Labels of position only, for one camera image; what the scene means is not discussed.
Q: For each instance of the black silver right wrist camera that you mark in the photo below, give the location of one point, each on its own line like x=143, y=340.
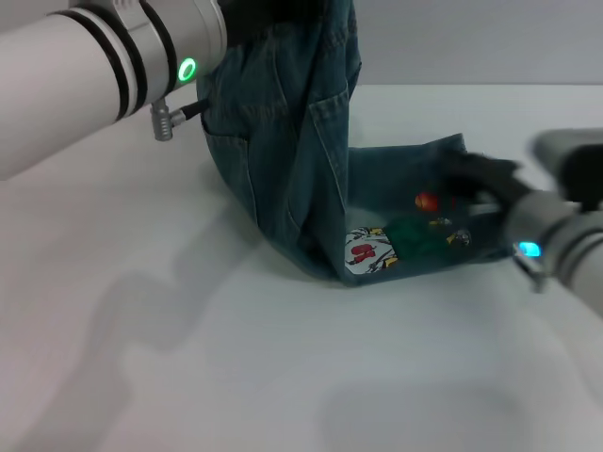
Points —
x=575, y=165

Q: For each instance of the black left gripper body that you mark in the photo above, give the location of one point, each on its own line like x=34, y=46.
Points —
x=264, y=14

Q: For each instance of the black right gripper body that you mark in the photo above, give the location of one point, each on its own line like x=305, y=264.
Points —
x=480, y=181

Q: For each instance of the blue denim shorts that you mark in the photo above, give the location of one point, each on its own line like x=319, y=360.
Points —
x=282, y=155

